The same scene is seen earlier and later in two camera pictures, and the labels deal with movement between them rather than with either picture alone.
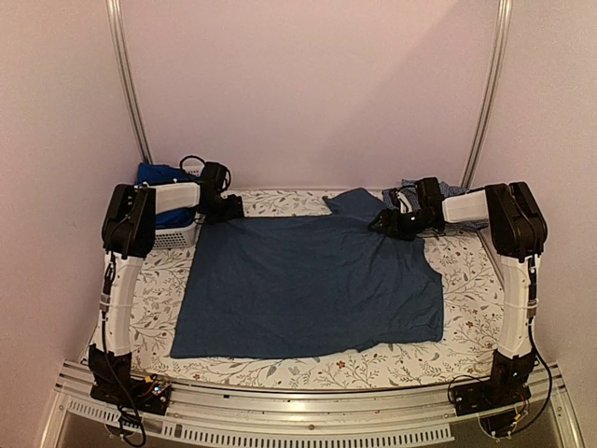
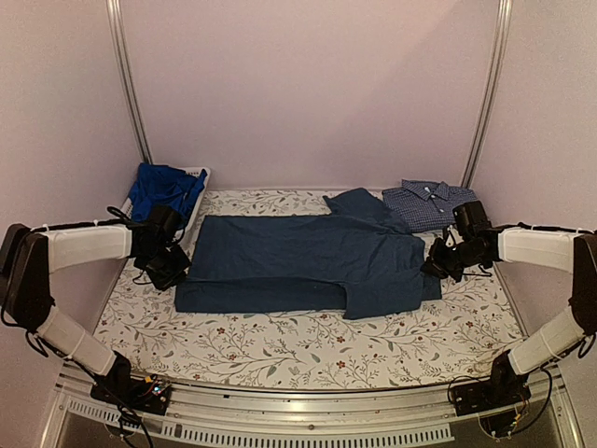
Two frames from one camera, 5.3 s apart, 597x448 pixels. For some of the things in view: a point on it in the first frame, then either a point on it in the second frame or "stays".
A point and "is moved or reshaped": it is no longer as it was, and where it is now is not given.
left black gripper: x=236 y=210 to x=163 y=283
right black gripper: x=388 y=214 to x=435 y=264
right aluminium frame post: x=500 y=48 stays
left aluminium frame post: x=116 y=26 stays
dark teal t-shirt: x=298 y=287 is moved or reshaped
